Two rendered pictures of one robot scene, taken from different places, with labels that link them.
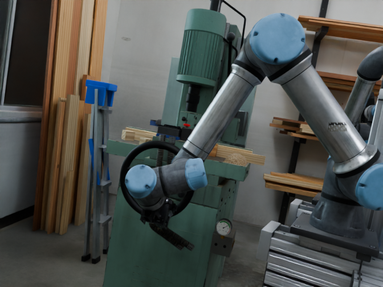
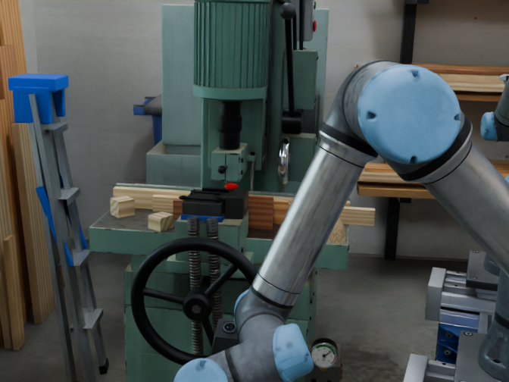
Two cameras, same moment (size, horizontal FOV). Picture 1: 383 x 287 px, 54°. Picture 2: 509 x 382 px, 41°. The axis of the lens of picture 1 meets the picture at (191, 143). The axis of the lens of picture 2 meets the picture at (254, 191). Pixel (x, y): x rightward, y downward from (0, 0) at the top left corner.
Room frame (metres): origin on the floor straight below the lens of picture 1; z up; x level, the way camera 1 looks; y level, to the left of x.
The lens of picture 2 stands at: (0.05, 0.12, 1.40)
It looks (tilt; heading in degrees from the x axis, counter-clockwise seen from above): 15 degrees down; 355
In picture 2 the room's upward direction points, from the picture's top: 2 degrees clockwise
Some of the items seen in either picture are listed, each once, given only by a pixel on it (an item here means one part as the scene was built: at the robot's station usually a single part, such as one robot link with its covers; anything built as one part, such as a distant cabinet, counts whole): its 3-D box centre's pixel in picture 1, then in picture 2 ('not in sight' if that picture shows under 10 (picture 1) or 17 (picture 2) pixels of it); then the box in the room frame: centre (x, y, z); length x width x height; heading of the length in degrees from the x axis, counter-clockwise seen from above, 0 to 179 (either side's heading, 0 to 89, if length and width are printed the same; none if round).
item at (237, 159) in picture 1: (236, 158); (326, 225); (1.55, -0.19, 0.92); 0.14 x 0.09 x 0.04; 167
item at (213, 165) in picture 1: (176, 158); (220, 240); (1.59, 0.05, 0.87); 0.61 x 0.30 x 0.06; 77
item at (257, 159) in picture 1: (203, 148); (261, 210); (1.67, -0.05, 0.92); 0.55 x 0.02 x 0.04; 77
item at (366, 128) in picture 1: (370, 133); not in sight; (1.76, -0.81, 1.12); 0.11 x 0.08 x 0.11; 80
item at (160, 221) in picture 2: (146, 142); (160, 221); (1.59, 0.19, 0.92); 0.05 x 0.04 x 0.03; 139
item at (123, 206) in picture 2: (128, 135); (122, 206); (1.70, 0.29, 0.92); 0.05 x 0.04 x 0.04; 125
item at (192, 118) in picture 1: (190, 122); (231, 164); (1.71, 0.02, 1.03); 0.14 x 0.07 x 0.09; 167
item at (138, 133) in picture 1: (186, 144); (229, 203); (1.71, 0.02, 0.93); 0.60 x 0.02 x 0.05; 77
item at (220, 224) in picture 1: (223, 229); (323, 355); (1.43, -0.18, 0.65); 0.06 x 0.04 x 0.08; 77
